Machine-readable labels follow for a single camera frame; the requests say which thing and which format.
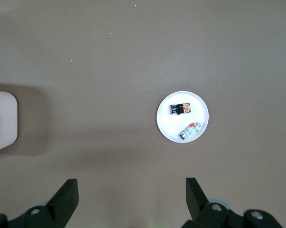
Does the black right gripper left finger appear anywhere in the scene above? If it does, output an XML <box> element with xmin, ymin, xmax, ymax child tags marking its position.
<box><xmin>0</xmin><ymin>178</ymin><xmax>80</xmax><ymax>228</ymax></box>

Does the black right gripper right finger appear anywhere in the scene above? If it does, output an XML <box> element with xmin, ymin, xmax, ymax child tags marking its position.
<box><xmin>182</xmin><ymin>177</ymin><xmax>283</xmax><ymax>228</ymax></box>

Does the pink box with white lid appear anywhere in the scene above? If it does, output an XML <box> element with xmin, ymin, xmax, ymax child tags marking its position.
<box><xmin>0</xmin><ymin>89</ymin><xmax>18</xmax><ymax>159</ymax></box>

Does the white round plate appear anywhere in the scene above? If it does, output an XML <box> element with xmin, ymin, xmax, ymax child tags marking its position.
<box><xmin>156</xmin><ymin>91</ymin><xmax>210</xmax><ymax>143</ymax></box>

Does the white green-capped switch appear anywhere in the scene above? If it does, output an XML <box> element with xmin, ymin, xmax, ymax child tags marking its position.
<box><xmin>179</xmin><ymin>121</ymin><xmax>203</xmax><ymax>141</ymax></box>

